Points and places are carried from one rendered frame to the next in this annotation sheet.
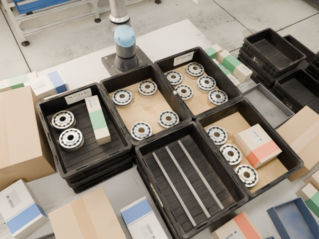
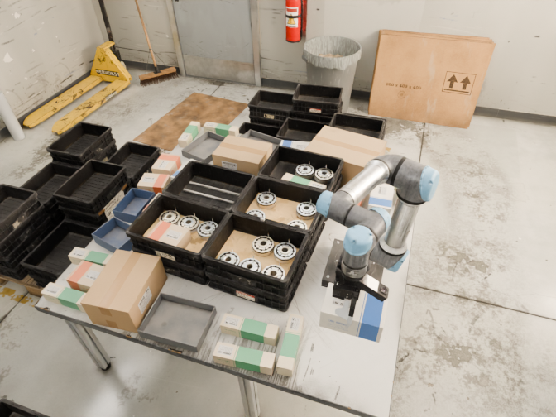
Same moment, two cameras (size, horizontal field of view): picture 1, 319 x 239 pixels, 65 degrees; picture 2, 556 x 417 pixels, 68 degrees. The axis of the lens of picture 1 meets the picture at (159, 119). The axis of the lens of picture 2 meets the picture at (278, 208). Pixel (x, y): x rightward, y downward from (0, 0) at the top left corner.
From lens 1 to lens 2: 2.11 m
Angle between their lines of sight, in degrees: 76
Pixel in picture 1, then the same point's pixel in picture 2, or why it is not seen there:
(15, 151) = (319, 143)
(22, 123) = (337, 153)
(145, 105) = (285, 220)
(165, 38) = (369, 344)
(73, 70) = not seen: hidden behind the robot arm
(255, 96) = (194, 337)
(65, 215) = (263, 147)
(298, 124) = (133, 284)
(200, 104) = (241, 250)
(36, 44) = not seen: outside the picture
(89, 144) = not seen: hidden behind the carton
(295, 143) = (132, 263)
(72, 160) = (292, 167)
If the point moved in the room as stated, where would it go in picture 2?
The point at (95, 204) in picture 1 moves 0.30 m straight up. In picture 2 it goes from (252, 157) to (249, 111)
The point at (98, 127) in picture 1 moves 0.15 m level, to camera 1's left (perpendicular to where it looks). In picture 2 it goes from (293, 178) to (315, 168)
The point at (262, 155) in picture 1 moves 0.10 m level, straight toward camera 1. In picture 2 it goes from (161, 225) to (169, 211)
